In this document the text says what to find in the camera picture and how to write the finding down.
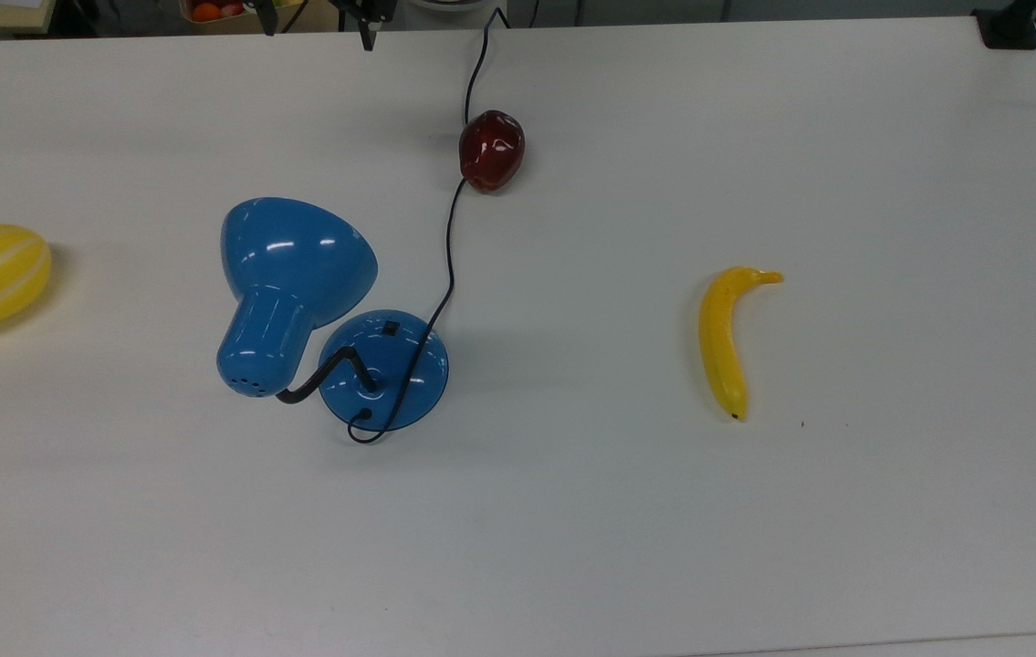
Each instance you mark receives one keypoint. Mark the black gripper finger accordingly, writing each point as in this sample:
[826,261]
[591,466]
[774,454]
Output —
[367,32]
[267,18]

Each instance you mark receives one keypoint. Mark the blue desk lamp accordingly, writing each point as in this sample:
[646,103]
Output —
[298,255]

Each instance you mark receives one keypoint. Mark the red fruit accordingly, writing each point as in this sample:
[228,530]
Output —
[232,8]

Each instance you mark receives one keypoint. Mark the basket of fruit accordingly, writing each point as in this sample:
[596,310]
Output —
[218,26]

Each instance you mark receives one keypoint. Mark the orange fruit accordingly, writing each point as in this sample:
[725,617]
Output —
[205,12]

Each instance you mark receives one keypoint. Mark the dark red apple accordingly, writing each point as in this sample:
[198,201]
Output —
[492,151]

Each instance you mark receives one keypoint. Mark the yellow banana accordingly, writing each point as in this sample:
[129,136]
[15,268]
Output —
[718,347]

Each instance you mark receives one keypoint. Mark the black table clamp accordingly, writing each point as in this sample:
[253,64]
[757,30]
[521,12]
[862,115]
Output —
[1009,32]

